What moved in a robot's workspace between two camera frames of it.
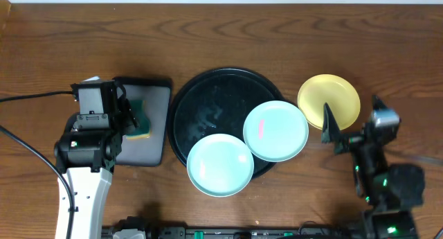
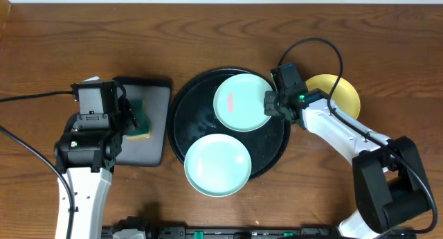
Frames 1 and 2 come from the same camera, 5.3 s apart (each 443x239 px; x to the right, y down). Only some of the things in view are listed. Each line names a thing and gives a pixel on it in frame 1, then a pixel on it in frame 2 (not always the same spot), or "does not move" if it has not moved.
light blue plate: [275, 131] -> [239, 102]
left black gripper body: [127, 123] does not move
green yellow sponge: [140, 113] does not move
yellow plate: [339, 95] does not move
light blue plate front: [220, 165] does not move
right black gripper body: [369, 155] -> [273, 104]
